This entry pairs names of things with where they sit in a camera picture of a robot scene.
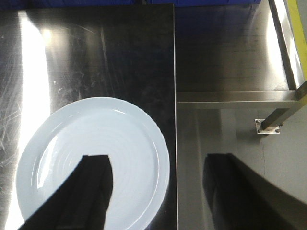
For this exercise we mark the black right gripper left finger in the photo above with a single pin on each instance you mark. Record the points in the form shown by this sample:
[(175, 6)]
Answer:
[(81, 202)]

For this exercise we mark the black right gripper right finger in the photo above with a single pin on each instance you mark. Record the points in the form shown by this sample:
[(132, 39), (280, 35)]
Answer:
[(241, 199)]

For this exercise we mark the light blue plate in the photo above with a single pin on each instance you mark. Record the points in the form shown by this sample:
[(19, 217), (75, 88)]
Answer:
[(138, 142)]

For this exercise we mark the steel lower shelf frame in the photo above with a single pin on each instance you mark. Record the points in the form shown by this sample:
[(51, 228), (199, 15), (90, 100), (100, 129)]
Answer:
[(242, 56)]

